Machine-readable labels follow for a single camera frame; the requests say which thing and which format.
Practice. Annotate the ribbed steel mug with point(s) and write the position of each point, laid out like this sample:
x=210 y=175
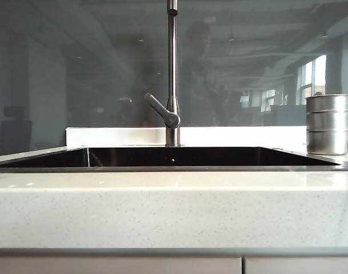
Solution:
x=326 y=128

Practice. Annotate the black sink basin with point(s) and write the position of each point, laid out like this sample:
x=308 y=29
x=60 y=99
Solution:
x=191 y=157

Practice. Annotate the steel faucet pipe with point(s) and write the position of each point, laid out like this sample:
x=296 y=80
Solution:
x=172 y=57

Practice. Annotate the white counter upstand ledge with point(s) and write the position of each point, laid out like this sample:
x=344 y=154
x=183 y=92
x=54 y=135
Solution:
x=119 y=135

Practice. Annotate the wide grey cabinet front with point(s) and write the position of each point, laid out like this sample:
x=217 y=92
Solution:
x=105 y=265

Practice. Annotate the narrow grey cabinet front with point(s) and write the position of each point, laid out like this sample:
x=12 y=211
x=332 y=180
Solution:
x=299 y=265

